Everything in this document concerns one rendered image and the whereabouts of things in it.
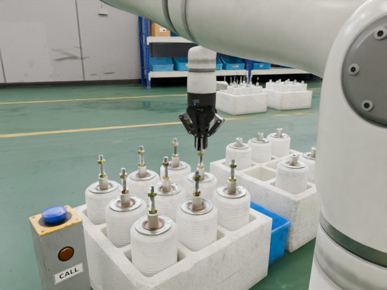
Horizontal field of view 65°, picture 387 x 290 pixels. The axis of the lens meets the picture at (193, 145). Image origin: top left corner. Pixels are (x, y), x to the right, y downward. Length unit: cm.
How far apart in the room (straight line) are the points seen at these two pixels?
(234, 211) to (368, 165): 58
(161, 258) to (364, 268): 46
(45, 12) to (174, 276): 531
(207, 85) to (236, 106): 217
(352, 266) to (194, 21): 24
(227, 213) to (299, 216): 29
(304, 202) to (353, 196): 76
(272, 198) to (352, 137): 80
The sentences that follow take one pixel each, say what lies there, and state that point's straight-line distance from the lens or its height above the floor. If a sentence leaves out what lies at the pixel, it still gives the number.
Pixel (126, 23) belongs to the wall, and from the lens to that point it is 569.
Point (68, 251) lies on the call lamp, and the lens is 59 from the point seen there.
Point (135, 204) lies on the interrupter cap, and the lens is 72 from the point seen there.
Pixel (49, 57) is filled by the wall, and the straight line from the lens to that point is 567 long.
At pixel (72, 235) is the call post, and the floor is 29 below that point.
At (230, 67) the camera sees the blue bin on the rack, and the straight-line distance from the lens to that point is 544.
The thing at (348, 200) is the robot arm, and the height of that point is 51.
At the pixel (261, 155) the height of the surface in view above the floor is 21.
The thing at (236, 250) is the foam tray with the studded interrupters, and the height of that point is 15.
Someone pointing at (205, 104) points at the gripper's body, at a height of 47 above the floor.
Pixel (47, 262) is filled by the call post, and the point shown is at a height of 26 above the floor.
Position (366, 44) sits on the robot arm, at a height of 60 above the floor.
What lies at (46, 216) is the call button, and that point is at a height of 33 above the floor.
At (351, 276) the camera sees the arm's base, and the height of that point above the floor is 45.
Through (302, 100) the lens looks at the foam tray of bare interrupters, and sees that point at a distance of 340.
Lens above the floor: 60
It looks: 18 degrees down
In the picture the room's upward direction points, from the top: straight up
